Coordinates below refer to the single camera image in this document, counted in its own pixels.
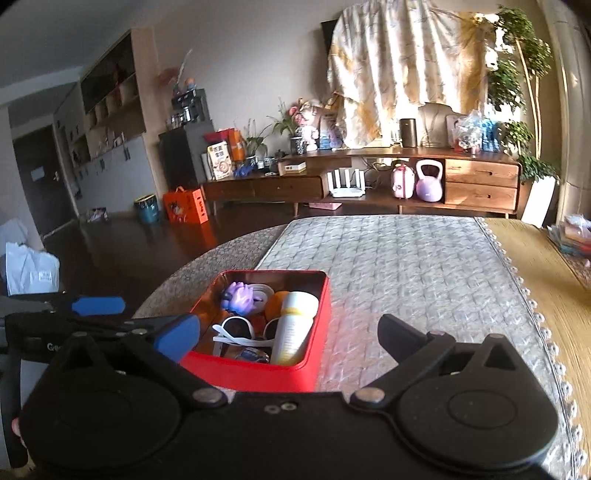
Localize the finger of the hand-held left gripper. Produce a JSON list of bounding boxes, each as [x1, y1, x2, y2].
[[55, 315, 160, 334], [53, 294, 126, 319]]

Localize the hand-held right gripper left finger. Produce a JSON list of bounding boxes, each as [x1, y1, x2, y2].
[[39, 314, 229, 409]]

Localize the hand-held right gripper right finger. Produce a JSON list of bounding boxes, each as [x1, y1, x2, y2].
[[349, 314, 527, 409]]

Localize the white sunglasses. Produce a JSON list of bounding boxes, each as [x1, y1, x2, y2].
[[211, 315, 283, 357]]

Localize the purple toy figure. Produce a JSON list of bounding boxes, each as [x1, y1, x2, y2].
[[222, 281, 258, 317]]

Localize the red metal tin box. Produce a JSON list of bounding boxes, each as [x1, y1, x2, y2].
[[178, 269, 332, 394]]

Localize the cream plastic bottle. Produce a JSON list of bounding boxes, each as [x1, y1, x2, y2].
[[270, 291, 320, 367]]

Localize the quilted grey table mat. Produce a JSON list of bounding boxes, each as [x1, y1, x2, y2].
[[255, 215, 575, 480]]

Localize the white plastic bag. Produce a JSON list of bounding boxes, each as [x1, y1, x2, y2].
[[4, 241, 61, 296]]

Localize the white lidded jar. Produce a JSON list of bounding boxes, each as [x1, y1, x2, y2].
[[250, 283, 276, 306]]

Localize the orange fruit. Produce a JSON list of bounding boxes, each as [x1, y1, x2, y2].
[[264, 291, 291, 322]]

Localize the teal waste bin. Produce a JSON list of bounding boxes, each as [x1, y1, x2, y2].
[[133, 194, 161, 225]]

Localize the orange gift box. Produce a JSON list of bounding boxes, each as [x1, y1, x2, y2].
[[163, 186, 206, 226]]

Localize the dark door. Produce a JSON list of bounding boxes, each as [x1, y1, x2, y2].
[[12, 124, 77, 239]]

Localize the pink kettlebell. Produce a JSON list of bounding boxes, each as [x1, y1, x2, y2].
[[415, 159, 445, 203]]

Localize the white router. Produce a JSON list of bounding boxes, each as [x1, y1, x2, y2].
[[326, 168, 367, 199]]

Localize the black fridge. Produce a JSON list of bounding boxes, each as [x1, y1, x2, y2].
[[158, 119, 216, 193]]

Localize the long wooden media cabinet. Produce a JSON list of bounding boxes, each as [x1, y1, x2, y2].
[[200, 147, 523, 220]]

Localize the yellow printed box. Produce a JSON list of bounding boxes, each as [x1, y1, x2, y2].
[[206, 141, 234, 181]]

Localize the white plant pot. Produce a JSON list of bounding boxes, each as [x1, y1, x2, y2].
[[521, 177, 557, 228]]

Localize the pile of colourful cloths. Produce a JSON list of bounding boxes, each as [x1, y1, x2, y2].
[[547, 214, 591, 269]]

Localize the orange paper bag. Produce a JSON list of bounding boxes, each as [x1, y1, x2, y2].
[[219, 128, 246, 162]]

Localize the grey cylinder speaker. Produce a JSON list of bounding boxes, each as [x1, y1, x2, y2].
[[399, 118, 418, 149]]

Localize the small green potted plant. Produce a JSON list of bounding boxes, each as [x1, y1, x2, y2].
[[244, 117, 274, 158]]

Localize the clear plastic bag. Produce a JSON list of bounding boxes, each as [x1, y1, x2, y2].
[[450, 110, 486, 153]]

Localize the black coffee machine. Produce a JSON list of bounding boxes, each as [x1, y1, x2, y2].
[[171, 87, 206, 128]]

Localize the blue packet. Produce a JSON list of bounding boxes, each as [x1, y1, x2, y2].
[[480, 119, 502, 152]]

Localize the pink flower bouquet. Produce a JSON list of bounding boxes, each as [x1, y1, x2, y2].
[[289, 93, 343, 151]]

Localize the potted orchid plant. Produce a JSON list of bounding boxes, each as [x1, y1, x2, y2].
[[270, 98, 308, 156]]

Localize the patterned cream sheet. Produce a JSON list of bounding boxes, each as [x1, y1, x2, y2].
[[326, 0, 498, 150]]

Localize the tall green tree plant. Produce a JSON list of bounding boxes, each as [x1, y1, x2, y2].
[[484, 4, 560, 183]]

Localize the wooden wall shelf unit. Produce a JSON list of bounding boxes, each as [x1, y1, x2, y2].
[[52, 29, 147, 195]]

